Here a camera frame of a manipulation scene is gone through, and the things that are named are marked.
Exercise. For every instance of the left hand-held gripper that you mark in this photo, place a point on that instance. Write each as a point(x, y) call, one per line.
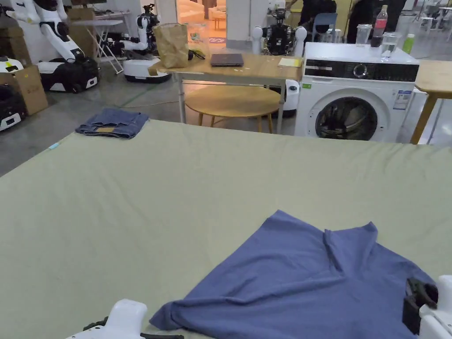
point(123, 317)

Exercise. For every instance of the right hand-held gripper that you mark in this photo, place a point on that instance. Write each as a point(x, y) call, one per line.
point(436, 314)

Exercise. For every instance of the blue shirt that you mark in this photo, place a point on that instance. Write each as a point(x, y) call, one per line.
point(289, 282)

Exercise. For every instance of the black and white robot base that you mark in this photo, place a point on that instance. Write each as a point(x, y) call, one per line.
point(9, 106)

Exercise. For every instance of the bed with pale green sheet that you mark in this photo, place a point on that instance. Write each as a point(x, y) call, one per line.
point(148, 197)

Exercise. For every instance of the folded blue jeans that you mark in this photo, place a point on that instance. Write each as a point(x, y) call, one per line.
point(116, 123)

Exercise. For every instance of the white washing machine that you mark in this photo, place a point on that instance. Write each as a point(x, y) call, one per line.
point(353, 102)

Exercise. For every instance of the brown carton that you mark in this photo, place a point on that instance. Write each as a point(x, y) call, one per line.
point(30, 88)

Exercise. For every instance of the white black wheeled robot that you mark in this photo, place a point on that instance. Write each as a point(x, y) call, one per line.
point(141, 42)

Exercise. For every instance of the white humanoid robot black base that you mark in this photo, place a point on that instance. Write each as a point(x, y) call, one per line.
point(61, 46)

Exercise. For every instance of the black robot with white shoulders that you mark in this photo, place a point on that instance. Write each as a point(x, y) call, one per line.
point(280, 35)

